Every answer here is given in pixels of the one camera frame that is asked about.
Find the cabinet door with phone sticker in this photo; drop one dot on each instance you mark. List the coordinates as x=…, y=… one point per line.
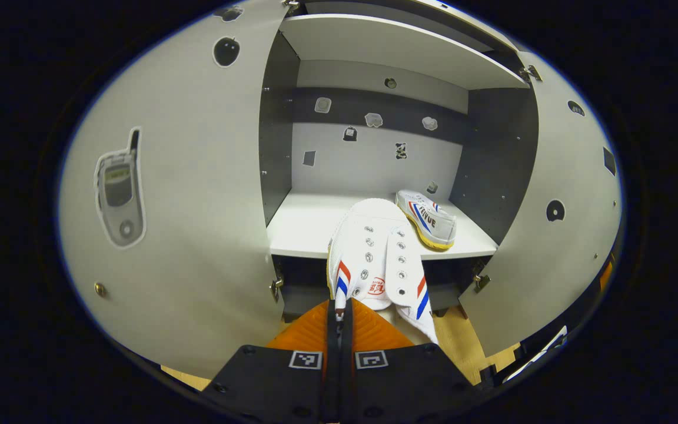
x=198, y=176

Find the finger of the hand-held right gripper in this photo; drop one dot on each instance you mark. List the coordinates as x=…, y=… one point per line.
x=607, y=275

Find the grey shoe cabinet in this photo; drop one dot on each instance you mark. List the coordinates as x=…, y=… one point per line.
x=492, y=165

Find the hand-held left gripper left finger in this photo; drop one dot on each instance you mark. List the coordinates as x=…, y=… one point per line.
x=274, y=383

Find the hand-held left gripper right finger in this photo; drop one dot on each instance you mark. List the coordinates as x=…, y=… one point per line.
x=404, y=383

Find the white canvas shoe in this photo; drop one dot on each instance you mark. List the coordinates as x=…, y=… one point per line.
x=433, y=224
x=374, y=235

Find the white cabinet shelf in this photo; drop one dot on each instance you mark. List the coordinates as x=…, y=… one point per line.
x=303, y=229
x=404, y=47

